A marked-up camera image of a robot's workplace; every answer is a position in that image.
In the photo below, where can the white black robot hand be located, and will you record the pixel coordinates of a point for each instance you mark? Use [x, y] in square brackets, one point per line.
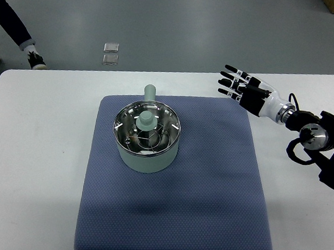
[258, 98]

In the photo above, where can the glass lid with green knob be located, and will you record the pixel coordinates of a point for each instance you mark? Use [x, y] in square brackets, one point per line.
[147, 128]

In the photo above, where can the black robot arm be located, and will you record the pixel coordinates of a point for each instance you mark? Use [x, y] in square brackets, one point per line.
[315, 141]

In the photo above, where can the green pot with steel interior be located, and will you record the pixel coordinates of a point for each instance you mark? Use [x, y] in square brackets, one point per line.
[151, 164]

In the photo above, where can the blue quilted mat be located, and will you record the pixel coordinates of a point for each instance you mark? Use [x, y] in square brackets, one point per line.
[209, 198]

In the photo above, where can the upper metal floor plate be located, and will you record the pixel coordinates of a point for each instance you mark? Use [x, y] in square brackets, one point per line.
[111, 47]

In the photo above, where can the metal floor plate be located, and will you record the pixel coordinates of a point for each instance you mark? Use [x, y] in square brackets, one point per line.
[111, 47]
[110, 59]

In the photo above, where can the lower metal floor plate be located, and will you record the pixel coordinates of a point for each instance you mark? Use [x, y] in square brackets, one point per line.
[110, 59]

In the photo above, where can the black sneaker right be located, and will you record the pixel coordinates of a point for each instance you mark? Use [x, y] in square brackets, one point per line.
[36, 61]

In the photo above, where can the person leg in dark trousers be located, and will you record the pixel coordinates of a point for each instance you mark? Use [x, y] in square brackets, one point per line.
[15, 28]

